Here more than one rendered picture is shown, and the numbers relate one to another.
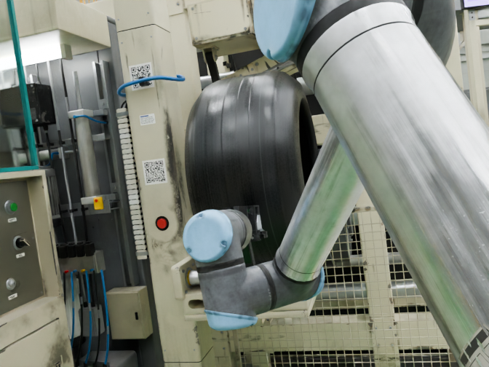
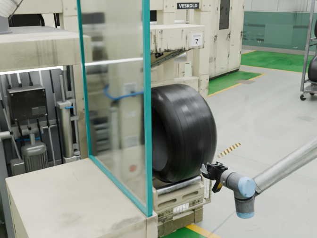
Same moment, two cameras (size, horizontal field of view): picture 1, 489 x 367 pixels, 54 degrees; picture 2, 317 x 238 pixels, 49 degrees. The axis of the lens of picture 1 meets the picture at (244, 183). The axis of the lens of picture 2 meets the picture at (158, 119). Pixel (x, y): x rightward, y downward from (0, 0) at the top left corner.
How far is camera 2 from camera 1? 164 cm
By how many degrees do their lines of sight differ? 49
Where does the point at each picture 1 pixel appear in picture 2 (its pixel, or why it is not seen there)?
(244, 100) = (198, 111)
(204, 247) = (250, 192)
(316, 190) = (290, 169)
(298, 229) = (274, 179)
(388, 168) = not seen: outside the picture
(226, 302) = (252, 208)
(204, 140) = (188, 133)
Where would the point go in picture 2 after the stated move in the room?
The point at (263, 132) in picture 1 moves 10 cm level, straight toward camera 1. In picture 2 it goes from (211, 127) to (226, 132)
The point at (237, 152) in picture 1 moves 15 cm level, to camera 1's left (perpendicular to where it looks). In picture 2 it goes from (203, 137) to (185, 146)
